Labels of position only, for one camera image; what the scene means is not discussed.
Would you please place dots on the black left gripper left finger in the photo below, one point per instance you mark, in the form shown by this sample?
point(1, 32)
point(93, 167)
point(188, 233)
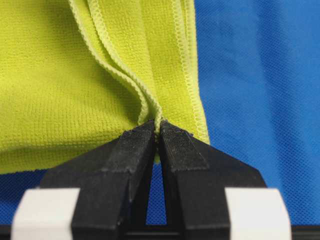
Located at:
point(114, 181)

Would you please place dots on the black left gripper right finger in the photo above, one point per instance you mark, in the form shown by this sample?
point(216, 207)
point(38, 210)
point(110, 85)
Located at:
point(195, 175)

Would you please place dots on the yellow-green microfiber towel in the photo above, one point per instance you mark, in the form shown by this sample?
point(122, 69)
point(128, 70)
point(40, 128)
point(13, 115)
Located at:
point(75, 74)

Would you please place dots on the blue mesh table cloth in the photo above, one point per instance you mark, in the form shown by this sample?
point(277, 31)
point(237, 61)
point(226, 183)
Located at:
point(259, 82)

